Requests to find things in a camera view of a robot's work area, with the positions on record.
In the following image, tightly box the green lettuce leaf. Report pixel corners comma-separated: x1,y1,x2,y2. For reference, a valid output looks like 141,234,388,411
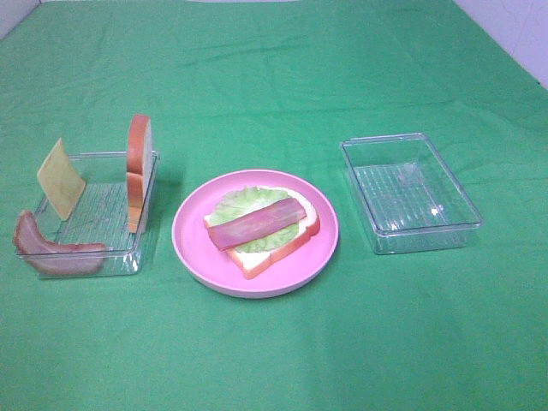
204,186,307,253

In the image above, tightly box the bacon strip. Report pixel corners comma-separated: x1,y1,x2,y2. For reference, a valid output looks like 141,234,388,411
13,211,107,277
207,197,307,251

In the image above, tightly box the yellow cheese slice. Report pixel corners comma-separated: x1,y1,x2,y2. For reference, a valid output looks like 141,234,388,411
37,138,86,221

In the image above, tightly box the pink round plate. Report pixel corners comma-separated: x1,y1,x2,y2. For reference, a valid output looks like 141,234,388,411
171,170,339,298

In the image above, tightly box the clear plastic container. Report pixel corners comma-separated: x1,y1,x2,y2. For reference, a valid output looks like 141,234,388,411
33,150,160,278
340,133,482,255

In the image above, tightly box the bread slice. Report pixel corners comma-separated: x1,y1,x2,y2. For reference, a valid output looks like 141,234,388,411
126,114,153,233
224,187,320,279

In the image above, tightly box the clear left plastic container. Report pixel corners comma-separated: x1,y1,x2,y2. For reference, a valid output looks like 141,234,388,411
33,150,160,278

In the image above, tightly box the green table cloth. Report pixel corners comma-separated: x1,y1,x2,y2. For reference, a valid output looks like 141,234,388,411
1,1,547,410

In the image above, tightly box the clear right plastic container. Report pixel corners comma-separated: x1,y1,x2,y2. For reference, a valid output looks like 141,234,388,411
340,133,482,255

